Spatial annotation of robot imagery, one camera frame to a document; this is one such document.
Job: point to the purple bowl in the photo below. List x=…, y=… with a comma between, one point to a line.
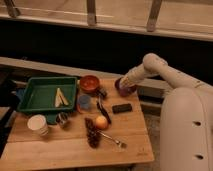
x=124, y=92

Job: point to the yellow cheese wedge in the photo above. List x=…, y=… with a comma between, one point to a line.
x=60, y=99

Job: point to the black handled utensil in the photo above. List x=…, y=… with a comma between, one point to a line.
x=104, y=112

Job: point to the metal fork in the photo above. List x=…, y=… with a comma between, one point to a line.
x=117, y=142

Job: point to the white paper cup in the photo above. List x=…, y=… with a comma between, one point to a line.
x=38, y=124

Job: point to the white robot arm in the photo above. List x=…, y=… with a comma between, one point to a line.
x=186, y=123

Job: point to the orange fruit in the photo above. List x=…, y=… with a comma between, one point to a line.
x=101, y=122

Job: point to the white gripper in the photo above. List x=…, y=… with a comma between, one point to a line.
x=135, y=75

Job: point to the dark grape bunch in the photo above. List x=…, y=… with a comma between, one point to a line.
x=93, y=137

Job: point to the blue cup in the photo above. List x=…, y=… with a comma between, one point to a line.
x=83, y=103

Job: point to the orange bowl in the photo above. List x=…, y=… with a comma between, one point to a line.
x=89, y=83

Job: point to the black rectangular block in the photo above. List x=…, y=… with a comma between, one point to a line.
x=122, y=108

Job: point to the small dark object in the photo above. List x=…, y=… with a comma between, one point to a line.
x=102, y=92

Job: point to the small metal cup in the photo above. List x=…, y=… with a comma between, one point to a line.
x=62, y=119

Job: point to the green plastic tray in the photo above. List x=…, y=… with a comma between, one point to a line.
x=68, y=85

